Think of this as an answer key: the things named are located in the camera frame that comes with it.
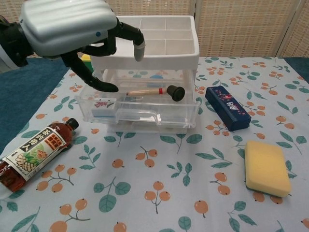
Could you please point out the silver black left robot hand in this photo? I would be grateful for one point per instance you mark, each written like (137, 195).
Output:
(65, 26)

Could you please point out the bamboo folding screen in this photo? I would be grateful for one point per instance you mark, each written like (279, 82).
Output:
(241, 29)

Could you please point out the teal table cover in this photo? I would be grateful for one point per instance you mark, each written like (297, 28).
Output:
(36, 79)

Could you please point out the green container with yellow lid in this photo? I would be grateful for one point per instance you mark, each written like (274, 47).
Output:
(87, 63)

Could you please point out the small white card pack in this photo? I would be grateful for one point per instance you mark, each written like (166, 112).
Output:
(103, 107)

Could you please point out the clear plastic drawer with trinkets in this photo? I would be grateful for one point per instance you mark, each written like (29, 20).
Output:
(149, 130)

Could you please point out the yellow sponge with green base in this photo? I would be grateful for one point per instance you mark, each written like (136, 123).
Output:
(266, 166)

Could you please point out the small wooden plunger black cup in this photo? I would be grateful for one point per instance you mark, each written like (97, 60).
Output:
(176, 93)

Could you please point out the brown tea bottle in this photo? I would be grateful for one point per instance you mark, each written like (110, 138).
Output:
(36, 154)

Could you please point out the clear plastic drawer with tile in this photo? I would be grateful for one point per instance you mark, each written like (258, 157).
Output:
(173, 113)

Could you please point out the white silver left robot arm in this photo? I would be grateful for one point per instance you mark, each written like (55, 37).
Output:
(12, 41)

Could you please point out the floral fruit print tablecloth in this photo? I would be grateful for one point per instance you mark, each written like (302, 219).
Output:
(154, 174)

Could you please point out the dark blue floral box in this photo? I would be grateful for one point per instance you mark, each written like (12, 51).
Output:
(228, 108)

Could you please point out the white plastic drawer organizer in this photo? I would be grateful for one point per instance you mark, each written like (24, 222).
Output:
(169, 58)

